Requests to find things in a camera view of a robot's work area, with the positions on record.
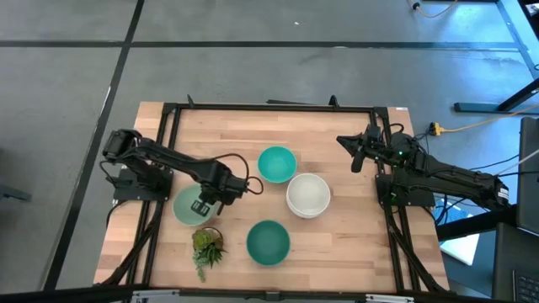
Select black beam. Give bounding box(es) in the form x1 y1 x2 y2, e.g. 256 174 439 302
435 205 519 242

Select dark teal bowl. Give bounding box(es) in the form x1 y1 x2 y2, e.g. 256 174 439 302
245 219 292 267

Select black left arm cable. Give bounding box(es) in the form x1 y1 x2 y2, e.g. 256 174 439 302
210 151 265 196

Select white paper sheet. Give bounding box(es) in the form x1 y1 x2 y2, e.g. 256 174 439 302
440 233 481 267

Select black table frame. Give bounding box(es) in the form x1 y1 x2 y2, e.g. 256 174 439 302
99 100 451 295

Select turquoise bowl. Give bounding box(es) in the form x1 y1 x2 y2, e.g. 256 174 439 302
257 145 298 184

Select pale green bowl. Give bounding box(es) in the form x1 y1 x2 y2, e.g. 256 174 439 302
172 183 221 227

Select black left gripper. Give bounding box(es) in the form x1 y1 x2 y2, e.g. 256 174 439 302
190 162 249 218

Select black case with keyboard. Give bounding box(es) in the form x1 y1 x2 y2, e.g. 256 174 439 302
491 222 539 303

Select green succulent plant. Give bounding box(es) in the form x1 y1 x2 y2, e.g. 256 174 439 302
190 226 229 284

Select pale orange floor cable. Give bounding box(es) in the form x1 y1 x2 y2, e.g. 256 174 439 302
441 103 539 134

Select orange extension cable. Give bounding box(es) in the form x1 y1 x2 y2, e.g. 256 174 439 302
406 0 460 19

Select white bowl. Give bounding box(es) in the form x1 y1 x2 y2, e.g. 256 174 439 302
286 201 330 220
286 173 332 215

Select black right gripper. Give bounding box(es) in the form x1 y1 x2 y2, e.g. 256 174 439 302
336 124 392 174

